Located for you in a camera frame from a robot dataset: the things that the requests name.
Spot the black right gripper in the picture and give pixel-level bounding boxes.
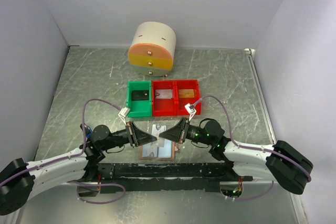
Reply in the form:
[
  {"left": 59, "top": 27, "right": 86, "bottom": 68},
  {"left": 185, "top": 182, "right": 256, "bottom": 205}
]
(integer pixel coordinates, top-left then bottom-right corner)
[{"left": 159, "top": 117, "right": 213, "bottom": 145}]

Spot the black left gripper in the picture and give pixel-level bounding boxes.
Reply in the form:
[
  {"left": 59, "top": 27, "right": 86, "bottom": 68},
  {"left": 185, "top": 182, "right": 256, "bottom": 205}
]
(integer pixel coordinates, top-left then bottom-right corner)
[{"left": 101, "top": 120, "right": 156, "bottom": 150}]

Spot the tan leather card holder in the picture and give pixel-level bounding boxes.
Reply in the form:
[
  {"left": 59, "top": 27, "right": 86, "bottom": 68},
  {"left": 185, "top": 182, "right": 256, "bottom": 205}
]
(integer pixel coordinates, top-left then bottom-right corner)
[{"left": 139, "top": 140, "right": 175, "bottom": 161}]

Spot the silver card with crest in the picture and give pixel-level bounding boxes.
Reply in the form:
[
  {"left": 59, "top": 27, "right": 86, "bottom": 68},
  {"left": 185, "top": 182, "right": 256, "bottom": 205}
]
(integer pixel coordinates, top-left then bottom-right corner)
[{"left": 152, "top": 124, "right": 166, "bottom": 147}]

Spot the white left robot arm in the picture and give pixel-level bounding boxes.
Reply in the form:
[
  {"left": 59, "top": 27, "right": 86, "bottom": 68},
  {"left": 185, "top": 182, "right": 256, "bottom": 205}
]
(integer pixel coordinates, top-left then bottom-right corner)
[{"left": 1, "top": 122, "right": 157, "bottom": 216}]

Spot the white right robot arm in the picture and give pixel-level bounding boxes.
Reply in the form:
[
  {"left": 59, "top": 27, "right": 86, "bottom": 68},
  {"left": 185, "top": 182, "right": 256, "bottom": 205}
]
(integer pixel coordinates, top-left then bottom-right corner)
[{"left": 159, "top": 118, "right": 313, "bottom": 195}]

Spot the silver crest card in holder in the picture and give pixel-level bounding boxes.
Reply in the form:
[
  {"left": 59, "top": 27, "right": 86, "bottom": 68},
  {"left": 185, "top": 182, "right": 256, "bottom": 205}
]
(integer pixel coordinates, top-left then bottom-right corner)
[{"left": 142, "top": 146, "right": 159, "bottom": 158}]

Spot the gold credit card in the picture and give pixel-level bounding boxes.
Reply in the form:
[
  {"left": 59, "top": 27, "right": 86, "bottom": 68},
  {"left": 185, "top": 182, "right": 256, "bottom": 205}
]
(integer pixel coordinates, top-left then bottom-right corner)
[{"left": 178, "top": 89, "right": 195, "bottom": 98}]

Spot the silver purple credit card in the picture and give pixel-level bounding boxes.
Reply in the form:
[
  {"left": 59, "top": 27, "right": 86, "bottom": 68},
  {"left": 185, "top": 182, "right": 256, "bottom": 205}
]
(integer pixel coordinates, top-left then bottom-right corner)
[{"left": 155, "top": 89, "right": 173, "bottom": 99}]

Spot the black credit card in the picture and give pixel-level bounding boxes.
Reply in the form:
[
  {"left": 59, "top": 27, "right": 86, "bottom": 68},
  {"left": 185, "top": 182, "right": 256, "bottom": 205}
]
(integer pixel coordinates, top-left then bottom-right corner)
[{"left": 131, "top": 90, "right": 149, "bottom": 101}]

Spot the middle red plastic bin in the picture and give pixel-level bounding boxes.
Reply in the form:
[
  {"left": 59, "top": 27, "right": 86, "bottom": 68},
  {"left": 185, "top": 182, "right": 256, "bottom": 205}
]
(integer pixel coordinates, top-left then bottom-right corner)
[{"left": 151, "top": 80, "right": 177, "bottom": 116}]

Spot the red plastic bin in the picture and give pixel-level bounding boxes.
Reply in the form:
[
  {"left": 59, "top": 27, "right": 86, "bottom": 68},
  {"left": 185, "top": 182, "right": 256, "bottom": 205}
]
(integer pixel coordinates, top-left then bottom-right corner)
[
  {"left": 176, "top": 79, "right": 201, "bottom": 115},
  {"left": 151, "top": 80, "right": 177, "bottom": 116}
]

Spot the green plastic bin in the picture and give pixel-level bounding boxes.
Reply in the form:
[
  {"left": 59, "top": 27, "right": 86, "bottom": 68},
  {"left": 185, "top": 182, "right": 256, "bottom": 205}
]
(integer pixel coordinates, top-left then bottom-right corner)
[{"left": 127, "top": 81, "right": 152, "bottom": 118}]

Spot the right red plastic bin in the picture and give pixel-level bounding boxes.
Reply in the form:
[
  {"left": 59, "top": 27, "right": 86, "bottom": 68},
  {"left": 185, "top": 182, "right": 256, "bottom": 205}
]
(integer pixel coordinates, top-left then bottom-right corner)
[{"left": 176, "top": 79, "right": 201, "bottom": 115}]

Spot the blue black lighter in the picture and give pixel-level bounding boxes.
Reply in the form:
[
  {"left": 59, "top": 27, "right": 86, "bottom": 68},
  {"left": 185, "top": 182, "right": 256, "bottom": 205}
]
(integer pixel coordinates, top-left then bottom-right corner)
[{"left": 80, "top": 124, "right": 92, "bottom": 139}]

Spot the round cream drawer cabinet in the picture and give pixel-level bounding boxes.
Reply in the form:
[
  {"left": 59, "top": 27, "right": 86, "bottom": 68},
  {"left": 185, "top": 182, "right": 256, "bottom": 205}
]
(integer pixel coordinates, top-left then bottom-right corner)
[{"left": 128, "top": 22, "right": 176, "bottom": 77}]

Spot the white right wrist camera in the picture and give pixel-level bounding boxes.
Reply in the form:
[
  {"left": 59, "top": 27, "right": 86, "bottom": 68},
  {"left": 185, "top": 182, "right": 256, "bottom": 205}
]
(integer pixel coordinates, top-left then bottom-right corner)
[{"left": 185, "top": 103, "right": 196, "bottom": 121}]

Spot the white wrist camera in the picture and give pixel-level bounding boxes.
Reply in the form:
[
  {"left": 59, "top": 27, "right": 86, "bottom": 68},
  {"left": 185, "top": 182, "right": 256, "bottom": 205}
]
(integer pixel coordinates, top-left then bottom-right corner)
[
  {"left": 185, "top": 103, "right": 196, "bottom": 121},
  {"left": 118, "top": 106, "right": 130, "bottom": 125}
]

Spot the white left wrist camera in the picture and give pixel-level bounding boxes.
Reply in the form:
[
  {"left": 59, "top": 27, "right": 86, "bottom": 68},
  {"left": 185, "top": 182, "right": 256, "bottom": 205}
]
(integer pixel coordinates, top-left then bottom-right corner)
[{"left": 118, "top": 106, "right": 130, "bottom": 125}]

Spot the aluminium frame rail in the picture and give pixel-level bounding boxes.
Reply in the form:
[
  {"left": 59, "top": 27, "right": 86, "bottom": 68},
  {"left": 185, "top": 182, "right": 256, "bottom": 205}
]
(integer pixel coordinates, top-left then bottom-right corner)
[{"left": 36, "top": 163, "right": 297, "bottom": 186}]

